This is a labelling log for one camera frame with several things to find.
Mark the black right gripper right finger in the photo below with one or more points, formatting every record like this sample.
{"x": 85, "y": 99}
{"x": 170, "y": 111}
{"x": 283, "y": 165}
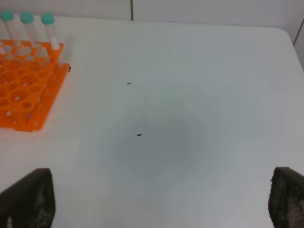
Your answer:
{"x": 286, "y": 199}

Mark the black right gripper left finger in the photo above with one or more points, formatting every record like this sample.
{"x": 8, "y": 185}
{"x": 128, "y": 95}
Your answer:
{"x": 29, "y": 202}

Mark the orange test tube rack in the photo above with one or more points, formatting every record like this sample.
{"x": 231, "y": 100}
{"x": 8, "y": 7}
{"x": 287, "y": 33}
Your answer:
{"x": 30, "y": 80}

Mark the rack tube back far-right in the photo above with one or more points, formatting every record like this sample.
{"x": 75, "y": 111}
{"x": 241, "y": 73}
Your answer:
{"x": 48, "y": 20}

